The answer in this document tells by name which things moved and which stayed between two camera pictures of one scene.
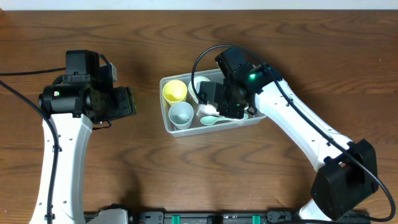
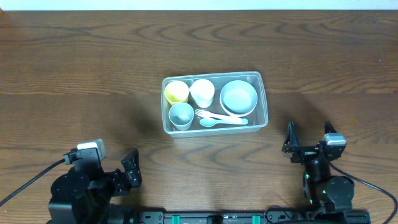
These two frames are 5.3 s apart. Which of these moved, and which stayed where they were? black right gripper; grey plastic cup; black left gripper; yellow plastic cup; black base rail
Moved: black left gripper; black right gripper
Stayed: black base rail; yellow plastic cup; grey plastic cup
